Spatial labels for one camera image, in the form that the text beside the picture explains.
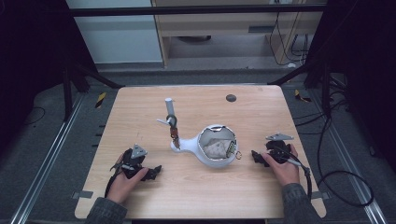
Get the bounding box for person's right hand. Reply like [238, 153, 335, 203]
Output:
[261, 143, 302, 187]

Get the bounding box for white key stand with bowl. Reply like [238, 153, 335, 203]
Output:
[156, 97, 239, 169]

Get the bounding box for metal floor rail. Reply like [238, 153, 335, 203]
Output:
[311, 90, 389, 224]
[8, 92, 86, 224]

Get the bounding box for white cabinet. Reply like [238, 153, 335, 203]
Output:
[65, 0, 163, 64]

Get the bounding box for black horizontal bar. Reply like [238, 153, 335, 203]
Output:
[66, 4, 328, 18]

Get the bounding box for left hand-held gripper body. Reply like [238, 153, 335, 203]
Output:
[120, 143, 150, 180]

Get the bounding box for left hand-held gripper cable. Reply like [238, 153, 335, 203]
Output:
[104, 164, 125, 199]

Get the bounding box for yellow black striped tape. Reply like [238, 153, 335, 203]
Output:
[293, 89, 313, 104]
[94, 91, 107, 109]

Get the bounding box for hanging black cables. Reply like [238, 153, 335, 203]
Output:
[268, 11, 310, 67]

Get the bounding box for right hand-held gripper cable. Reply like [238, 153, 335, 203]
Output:
[279, 146, 313, 201]

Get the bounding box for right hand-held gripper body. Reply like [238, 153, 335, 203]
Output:
[265, 133, 294, 164]

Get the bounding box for thin black floor cable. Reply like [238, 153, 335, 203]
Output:
[18, 105, 47, 127]

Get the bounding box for wooden cabinet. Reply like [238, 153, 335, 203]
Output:
[151, 0, 328, 68]

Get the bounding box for hand-held gripper cable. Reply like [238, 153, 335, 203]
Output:
[279, 146, 313, 201]
[104, 164, 125, 199]

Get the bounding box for person's left hand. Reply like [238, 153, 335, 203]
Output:
[106, 153, 149, 205]

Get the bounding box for grey table bracket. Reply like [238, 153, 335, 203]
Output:
[311, 190, 330, 201]
[71, 189, 94, 200]

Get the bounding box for quilted beige pouch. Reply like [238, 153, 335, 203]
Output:
[204, 138, 244, 161]

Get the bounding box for black metal stand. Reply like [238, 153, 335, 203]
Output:
[61, 60, 125, 122]
[267, 59, 333, 119]

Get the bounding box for black looped floor cable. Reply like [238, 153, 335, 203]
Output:
[317, 115, 375, 208]

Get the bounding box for keychain with cord loop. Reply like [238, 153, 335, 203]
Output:
[165, 114, 182, 150]

